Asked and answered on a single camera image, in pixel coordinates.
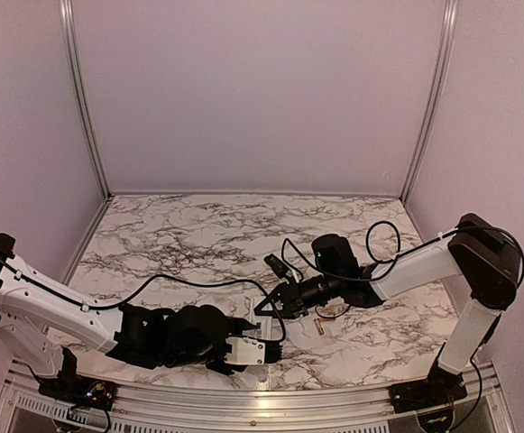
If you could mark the white remote control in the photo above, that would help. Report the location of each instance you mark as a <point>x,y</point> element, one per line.
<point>270,327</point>

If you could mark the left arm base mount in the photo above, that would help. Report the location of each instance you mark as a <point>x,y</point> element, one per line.
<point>79,390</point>

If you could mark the aluminium corner post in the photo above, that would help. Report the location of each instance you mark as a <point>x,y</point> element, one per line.
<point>437,85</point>
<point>79,87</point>

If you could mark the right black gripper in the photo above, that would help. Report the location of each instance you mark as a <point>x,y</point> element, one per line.
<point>293,301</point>

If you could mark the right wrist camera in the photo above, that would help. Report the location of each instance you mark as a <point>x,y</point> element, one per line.
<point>278,267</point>

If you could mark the left aluminium corner post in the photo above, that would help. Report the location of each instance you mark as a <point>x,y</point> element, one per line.
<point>79,87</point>

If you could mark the right aluminium corner post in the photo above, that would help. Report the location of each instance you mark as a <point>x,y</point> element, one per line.
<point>437,85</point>

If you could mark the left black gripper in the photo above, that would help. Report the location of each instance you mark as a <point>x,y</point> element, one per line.
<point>239,324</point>

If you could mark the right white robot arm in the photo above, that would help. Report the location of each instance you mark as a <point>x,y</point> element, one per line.
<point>489,259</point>

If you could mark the front aluminium rail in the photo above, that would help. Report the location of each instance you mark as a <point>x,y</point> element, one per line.
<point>140,407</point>

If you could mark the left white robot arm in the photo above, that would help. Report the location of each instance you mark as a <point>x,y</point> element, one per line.
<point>148,338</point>

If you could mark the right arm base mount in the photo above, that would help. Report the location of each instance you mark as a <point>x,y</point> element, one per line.
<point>440,387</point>

